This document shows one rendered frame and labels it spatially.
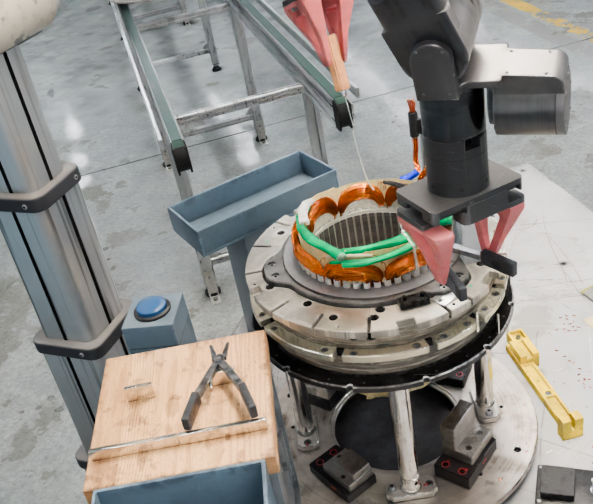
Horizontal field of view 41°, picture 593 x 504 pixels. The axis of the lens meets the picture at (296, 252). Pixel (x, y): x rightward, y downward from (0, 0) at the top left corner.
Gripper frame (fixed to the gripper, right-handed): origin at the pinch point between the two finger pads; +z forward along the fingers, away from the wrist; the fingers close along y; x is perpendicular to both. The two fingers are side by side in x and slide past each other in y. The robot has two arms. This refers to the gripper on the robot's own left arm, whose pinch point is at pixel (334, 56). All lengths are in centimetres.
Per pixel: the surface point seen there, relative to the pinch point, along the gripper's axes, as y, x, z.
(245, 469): -24.3, -11.9, 35.0
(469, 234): 8.7, -3.8, 23.0
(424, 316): -0.5, -7.2, 28.9
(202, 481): -28.4, -10.5, 35.1
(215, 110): 23, 173, 3
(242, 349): -18.7, 3.2, 28.4
